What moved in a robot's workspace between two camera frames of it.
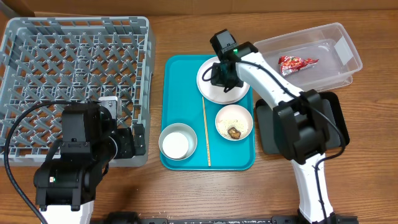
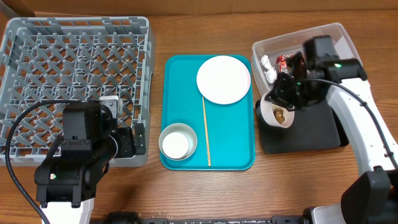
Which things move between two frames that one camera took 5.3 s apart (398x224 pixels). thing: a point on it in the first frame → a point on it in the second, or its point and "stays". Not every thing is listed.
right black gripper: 226,79 → 285,90
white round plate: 216,94 stays
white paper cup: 175,145 stays
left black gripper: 128,150 stays
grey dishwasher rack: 47,59 stays
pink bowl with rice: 234,122 → 276,114
